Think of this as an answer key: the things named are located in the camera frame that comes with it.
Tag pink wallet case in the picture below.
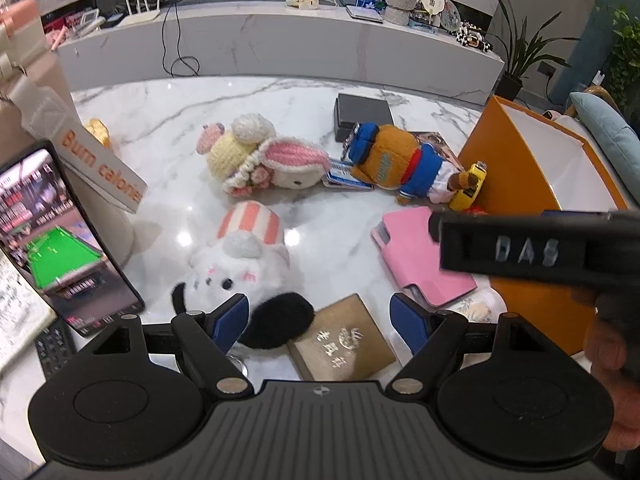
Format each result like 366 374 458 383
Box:
371 207 476 309

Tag white plush striped hat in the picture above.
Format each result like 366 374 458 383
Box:
171 200 314 350

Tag brown gold gift box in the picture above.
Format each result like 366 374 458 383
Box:
288 294 396 382

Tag orange white storage box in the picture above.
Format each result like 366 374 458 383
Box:
456 94 630 357

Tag white pink-eared crochet bunny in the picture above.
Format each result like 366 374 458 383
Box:
195 114 331 197

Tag brown bear plush blue clothes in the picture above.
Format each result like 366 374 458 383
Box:
343 122 466 205

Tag dark grey square box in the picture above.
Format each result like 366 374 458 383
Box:
334 93 394 143

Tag person's right hand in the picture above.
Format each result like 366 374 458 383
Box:
584 316 640 452

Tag light blue cushion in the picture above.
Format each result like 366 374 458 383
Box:
570 92 640 202

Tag blue white card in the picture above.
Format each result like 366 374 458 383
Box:
321 158 374 191

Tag black remote control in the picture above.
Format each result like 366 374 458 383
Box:
35 318 76 380

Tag leafy climbing plant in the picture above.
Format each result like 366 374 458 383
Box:
590 0 639 112

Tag white bag orange lettering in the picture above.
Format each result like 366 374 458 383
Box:
8 75 148 266

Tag dark picture booklet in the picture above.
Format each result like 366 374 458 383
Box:
411 131 464 171

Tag tablet showing snooker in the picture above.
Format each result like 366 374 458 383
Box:
1 141 144 337

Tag open notebook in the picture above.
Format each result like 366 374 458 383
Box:
0 256 56 373

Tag potted green plant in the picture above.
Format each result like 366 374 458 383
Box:
489 0 579 101

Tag black white toy cars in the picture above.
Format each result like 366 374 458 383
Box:
456 22 492 53

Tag decorative round plate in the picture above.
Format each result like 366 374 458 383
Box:
440 0 461 35

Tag white marble tv bench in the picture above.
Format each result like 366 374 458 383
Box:
58 1 503 104

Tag white flat device box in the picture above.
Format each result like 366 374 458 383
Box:
345 6 384 24

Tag white router with antennas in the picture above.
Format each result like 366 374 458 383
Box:
119 0 160 26

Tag black power cable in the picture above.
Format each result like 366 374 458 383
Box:
160 0 202 78

